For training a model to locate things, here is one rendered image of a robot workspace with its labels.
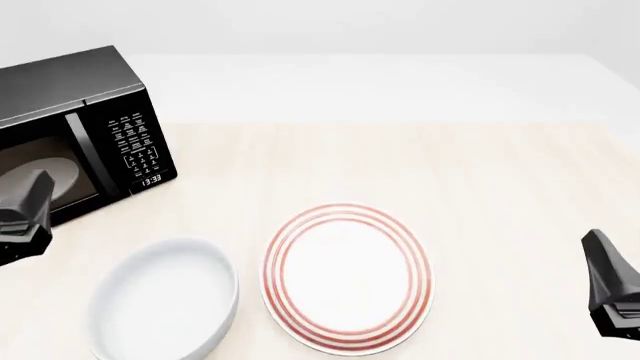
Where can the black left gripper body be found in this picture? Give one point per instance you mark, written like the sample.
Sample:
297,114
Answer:
20,242

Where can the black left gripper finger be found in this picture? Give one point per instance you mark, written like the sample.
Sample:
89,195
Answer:
31,195

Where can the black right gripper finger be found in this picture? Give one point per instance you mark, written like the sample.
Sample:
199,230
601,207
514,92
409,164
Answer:
607,270

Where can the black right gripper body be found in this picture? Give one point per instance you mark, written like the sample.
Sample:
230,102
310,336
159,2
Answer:
620,320

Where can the black microwave oven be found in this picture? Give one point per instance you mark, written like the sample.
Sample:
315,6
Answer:
60,82

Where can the white plain bowl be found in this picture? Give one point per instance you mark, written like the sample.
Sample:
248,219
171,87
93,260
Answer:
162,300

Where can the white plate with red rings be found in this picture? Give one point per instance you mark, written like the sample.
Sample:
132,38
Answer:
347,279

